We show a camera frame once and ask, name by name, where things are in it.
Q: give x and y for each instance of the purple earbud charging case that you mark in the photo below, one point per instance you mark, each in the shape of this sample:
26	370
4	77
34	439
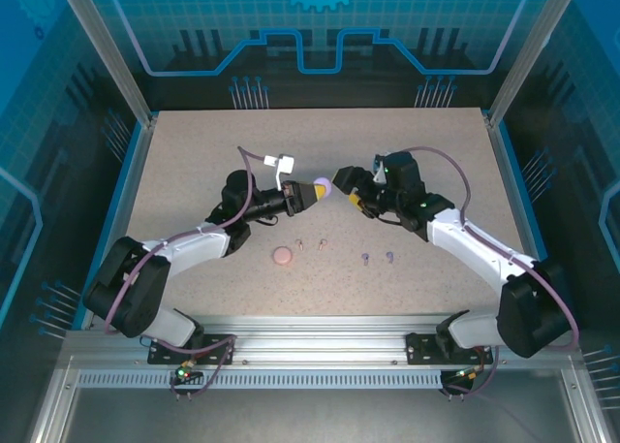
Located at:
325	185

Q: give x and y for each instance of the pink earbud charging case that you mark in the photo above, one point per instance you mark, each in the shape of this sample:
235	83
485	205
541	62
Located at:
282	256

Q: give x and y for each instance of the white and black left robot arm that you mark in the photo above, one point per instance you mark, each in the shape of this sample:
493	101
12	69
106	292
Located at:
194	244

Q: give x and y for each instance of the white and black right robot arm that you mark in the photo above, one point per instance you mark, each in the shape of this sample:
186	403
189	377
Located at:
474	249

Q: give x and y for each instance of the blue table edge strip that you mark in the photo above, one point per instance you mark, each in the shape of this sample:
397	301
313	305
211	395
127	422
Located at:
520	191
109	225

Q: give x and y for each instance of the small LED circuit board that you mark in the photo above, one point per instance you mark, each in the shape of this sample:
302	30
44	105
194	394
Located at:
184	372
467	376

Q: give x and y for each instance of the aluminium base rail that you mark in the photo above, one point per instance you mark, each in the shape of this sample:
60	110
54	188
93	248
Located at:
319	341

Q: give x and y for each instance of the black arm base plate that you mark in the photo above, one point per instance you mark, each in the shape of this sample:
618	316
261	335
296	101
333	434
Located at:
213	353
421	351

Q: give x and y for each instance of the aluminium frame post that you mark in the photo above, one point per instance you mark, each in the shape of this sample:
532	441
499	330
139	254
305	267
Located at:
526	50
111	50

